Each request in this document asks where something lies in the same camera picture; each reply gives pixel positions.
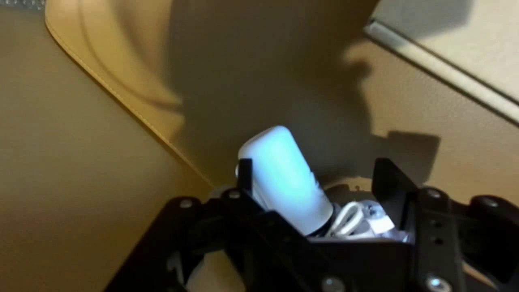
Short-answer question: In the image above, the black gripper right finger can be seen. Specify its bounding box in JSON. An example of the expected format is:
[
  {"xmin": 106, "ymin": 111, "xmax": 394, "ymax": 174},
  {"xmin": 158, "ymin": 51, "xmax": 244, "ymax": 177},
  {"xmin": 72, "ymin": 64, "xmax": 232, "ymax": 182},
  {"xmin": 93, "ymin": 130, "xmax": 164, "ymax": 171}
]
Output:
[{"xmin": 372, "ymin": 158, "xmax": 417, "ymax": 236}]

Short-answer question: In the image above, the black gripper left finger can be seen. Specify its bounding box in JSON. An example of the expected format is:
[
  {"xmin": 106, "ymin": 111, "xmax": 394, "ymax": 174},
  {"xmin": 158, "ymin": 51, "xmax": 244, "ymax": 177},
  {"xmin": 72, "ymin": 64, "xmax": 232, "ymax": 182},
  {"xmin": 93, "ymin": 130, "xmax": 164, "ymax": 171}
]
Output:
[{"xmin": 237, "ymin": 159, "xmax": 253, "ymax": 198}]

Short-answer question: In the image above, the tan leather sofa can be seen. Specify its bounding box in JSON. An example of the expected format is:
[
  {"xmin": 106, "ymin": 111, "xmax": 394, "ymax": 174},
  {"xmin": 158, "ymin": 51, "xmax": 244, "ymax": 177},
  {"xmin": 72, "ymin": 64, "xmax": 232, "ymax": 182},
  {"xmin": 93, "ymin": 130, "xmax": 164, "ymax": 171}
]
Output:
[{"xmin": 0, "ymin": 0, "xmax": 519, "ymax": 292}]

